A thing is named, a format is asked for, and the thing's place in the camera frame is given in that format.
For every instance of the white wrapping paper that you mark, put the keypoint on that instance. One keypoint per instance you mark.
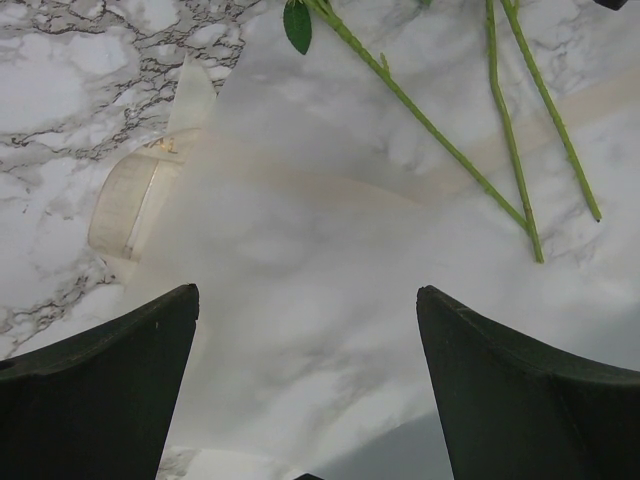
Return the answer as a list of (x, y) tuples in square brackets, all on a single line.
[(314, 208)]

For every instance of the pink flower bouquet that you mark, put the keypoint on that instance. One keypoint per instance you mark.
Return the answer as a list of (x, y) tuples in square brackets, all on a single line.
[(297, 25)]

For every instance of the pink bud flower stem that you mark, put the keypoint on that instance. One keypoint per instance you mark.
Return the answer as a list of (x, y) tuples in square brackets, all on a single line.
[(508, 133)]

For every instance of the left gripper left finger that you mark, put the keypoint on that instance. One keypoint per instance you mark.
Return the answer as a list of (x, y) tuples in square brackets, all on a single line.
[(98, 405)]

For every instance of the green leafy stem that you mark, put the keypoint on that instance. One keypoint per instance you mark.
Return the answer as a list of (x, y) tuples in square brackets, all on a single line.
[(511, 9)]

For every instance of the cream ribbon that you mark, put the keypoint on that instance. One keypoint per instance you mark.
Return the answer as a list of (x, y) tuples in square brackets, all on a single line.
[(138, 185)]

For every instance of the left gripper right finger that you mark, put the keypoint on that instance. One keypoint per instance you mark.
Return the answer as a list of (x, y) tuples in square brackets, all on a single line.
[(513, 407)]

